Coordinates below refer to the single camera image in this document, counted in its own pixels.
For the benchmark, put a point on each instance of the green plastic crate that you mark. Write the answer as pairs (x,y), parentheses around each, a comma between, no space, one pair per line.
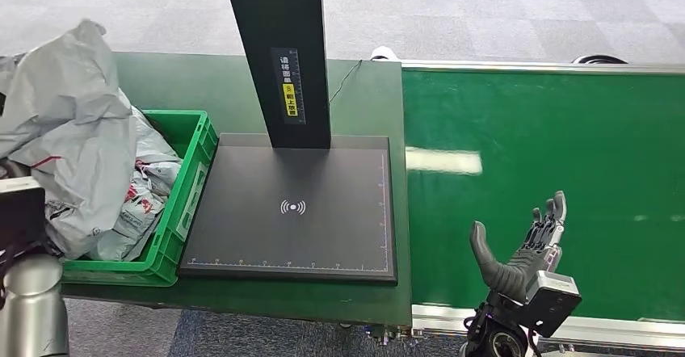
(176,226)

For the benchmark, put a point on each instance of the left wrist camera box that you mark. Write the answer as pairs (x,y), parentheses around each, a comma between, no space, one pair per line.
(21,213)

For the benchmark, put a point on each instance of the white round object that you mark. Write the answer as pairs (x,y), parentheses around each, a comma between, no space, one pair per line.
(384,53)

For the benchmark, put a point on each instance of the large white mailer red print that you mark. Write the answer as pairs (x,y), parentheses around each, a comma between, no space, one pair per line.
(136,210)

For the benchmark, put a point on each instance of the dark green table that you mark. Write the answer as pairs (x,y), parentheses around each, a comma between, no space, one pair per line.
(214,87)

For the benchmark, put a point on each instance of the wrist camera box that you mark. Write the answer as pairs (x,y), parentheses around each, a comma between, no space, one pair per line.
(21,213)
(554,304)

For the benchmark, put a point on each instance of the white mailer black stripe print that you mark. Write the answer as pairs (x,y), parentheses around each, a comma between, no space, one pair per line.
(75,130)

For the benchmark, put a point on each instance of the aluminium conveyor frame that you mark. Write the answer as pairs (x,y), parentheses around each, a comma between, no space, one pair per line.
(605,330)

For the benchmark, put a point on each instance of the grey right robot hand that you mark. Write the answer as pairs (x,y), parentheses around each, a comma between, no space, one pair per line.
(508,277)

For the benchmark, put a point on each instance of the black scanner column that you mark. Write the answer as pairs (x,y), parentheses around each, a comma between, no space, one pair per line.
(278,23)

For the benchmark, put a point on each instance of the black yellow column label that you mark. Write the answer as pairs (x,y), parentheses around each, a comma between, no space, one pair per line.
(290,87)

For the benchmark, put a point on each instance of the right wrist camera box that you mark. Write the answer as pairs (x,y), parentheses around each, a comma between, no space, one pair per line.
(554,304)

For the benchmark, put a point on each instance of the green conveyor belt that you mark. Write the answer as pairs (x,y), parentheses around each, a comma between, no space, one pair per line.
(588,130)

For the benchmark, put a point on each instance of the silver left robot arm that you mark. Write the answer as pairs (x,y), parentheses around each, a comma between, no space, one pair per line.
(32,312)

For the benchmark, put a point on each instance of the black scanner base plate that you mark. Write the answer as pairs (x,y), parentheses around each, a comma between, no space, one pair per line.
(299,210)

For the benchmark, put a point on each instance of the small white crumpled mailer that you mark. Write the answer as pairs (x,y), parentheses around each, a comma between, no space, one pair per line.
(155,146)

